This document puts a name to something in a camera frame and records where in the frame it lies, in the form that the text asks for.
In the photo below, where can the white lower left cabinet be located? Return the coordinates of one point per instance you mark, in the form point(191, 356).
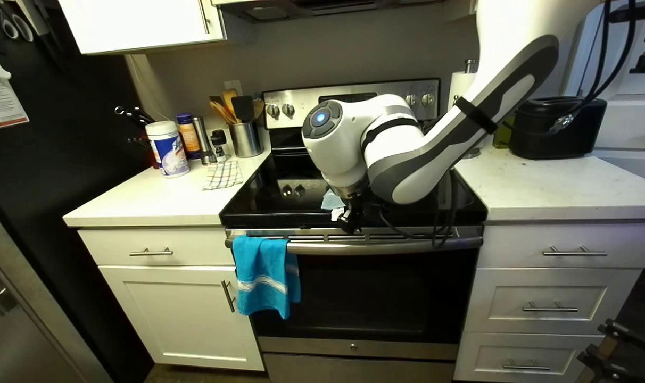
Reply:
point(179, 292)

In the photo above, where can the white right drawer cabinet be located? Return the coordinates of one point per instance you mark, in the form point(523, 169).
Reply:
point(538, 297)

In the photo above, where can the white upper cabinet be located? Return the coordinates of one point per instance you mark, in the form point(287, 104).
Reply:
point(112, 26)

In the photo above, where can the orange spice bottle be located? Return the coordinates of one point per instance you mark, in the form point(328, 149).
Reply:
point(188, 136)

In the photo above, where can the black refrigerator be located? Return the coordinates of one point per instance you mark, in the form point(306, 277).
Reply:
point(60, 146)

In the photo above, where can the silver oven door handle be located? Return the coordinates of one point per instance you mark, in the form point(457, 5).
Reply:
point(327, 245)

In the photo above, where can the black glass cooktop stove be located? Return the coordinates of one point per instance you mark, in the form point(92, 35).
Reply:
point(287, 192)

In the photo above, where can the bright blue striped towel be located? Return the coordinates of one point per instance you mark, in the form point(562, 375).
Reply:
point(268, 275)

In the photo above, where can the light blue towel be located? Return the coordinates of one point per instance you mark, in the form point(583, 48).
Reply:
point(331, 202)

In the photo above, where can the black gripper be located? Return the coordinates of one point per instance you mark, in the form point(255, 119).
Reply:
point(353, 214)

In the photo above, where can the black oven door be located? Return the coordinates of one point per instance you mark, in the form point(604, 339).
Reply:
point(403, 308)

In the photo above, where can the black air fryer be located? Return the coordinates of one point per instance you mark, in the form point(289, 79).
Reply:
point(556, 129)

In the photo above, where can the stainless stove control panel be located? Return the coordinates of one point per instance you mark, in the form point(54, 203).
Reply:
point(290, 107)

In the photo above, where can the steel utensil holder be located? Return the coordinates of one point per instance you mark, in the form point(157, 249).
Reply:
point(245, 140)

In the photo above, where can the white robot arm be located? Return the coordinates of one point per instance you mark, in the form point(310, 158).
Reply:
point(380, 148)

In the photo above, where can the white wipes canister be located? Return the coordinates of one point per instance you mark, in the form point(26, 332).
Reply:
point(166, 146)

